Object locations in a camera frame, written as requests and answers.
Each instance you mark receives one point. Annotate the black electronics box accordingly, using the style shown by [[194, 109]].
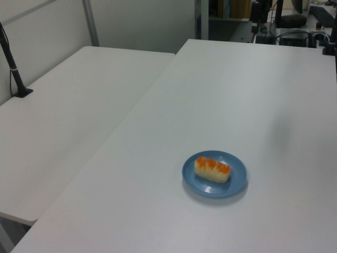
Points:
[[292, 38]]

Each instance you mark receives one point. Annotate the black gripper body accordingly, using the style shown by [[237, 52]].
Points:
[[257, 10]]

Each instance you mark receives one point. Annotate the black camera stand pole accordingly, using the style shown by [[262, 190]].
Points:
[[13, 71]]

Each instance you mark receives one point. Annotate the grey metal partition post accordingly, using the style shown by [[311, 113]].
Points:
[[91, 23], [203, 18]]

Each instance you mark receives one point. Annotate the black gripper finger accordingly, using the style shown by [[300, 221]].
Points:
[[263, 26], [254, 27]]

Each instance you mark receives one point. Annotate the black keyboard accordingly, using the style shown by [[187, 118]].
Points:
[[321, 14]]

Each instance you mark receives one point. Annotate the blue round plate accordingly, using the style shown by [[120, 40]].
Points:
[[210, 189]]

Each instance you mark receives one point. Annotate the black monitor stand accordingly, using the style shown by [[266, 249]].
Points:
[[279, 11]]

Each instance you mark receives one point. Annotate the wooden cabinet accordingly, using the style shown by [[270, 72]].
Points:
[[233, 8]]

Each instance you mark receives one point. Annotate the black table clamp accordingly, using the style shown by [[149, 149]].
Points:
[[329, 44]]

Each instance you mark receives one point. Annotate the bread with orange topping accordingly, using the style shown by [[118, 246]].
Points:
[[210, 171]]

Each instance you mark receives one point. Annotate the black bag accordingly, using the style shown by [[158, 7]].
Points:
[[292, 20]]

